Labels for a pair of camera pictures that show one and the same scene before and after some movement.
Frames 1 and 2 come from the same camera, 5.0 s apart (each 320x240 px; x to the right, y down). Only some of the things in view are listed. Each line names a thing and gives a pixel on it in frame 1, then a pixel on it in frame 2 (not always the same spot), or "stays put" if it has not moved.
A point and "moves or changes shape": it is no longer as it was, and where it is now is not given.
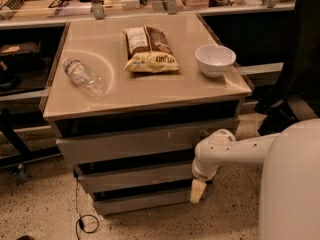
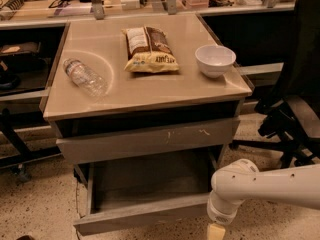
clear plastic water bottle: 85,77 stays put
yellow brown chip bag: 149,50 stays put
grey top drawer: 140,141 stays put
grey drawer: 119,179 moves or changes shape
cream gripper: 201,172 → 218,214
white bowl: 213,60 stays put
